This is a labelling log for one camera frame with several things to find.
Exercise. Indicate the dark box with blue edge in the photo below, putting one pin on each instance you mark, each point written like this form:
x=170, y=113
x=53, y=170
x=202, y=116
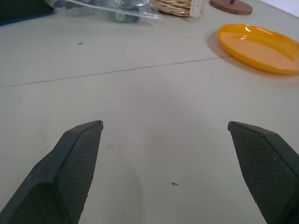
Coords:
x=21, y=10

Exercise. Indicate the orange plastic plate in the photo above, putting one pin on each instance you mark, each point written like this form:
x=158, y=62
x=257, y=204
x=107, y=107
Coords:
x=259, y=47

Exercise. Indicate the pale yellow sponge block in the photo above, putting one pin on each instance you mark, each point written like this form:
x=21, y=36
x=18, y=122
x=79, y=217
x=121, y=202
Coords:
x=196, y=7

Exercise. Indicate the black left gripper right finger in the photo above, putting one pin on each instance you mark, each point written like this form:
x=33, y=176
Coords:
x=264, y=168

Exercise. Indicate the clear plastic bag with parts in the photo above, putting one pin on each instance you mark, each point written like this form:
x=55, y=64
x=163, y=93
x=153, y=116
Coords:
x=109, y=10

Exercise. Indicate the round brown wooden base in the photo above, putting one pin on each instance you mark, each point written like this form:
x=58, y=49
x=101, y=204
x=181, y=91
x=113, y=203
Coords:
x=232, y=5

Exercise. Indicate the woven wicker basket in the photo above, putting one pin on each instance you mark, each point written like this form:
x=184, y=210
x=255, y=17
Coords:
x=174, y=5

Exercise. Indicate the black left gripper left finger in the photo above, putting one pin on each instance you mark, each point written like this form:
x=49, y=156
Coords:
x=63, y=168

